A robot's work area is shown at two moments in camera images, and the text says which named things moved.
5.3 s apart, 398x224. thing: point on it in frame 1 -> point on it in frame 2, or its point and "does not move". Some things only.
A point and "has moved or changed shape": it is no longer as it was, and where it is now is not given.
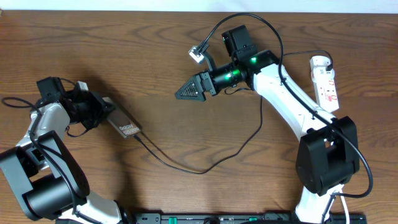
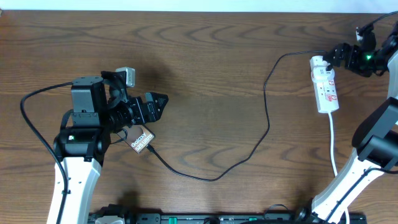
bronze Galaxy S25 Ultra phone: (118, 119) has moved or changed shape
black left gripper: (101, 106) -> (146, 108)
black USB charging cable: (254, 91) -> (232, 171)
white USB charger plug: (319, 74) does not move
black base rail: (245, 218) does not move
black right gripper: (198, 79) -> (351, 63)
